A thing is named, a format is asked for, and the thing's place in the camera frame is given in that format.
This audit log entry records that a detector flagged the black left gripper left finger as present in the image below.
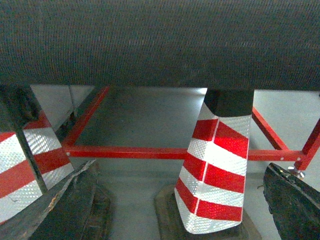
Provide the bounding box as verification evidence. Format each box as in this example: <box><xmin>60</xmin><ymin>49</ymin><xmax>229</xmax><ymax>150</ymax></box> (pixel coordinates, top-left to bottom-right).
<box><xmin>0</xmin><ymin>160</ymin><xmax>97</xmax><ymax>240</ymax></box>

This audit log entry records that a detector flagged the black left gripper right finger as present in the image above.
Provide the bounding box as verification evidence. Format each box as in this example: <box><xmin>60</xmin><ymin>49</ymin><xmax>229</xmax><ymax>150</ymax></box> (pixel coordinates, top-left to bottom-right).
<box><xmin>263</xmin><ymin>163</ymin><xmax>320</xmax><ymax>240</ymax></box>

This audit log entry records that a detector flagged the dark grey table mat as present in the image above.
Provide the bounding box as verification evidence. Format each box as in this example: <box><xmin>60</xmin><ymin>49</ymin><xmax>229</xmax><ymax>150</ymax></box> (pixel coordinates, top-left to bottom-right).
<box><xmin>0</xmin><ymin>0</ymin><xmax>320</xmax><ymax>91</ymax></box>

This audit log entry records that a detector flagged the red metal table frame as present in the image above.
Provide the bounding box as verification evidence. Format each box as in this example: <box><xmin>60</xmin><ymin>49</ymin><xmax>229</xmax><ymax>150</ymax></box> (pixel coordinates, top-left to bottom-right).
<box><xmin>61</xmin><ymin>86</ymin><xmax>320</xmax><ymax>171</ymax></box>

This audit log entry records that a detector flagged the red white striped post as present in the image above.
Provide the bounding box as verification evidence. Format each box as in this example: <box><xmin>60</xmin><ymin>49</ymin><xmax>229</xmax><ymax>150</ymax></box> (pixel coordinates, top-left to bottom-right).
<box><xmin>174</xmin><ymin>89</ymin><xmax>254</xmax><ymax>234</ymax></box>

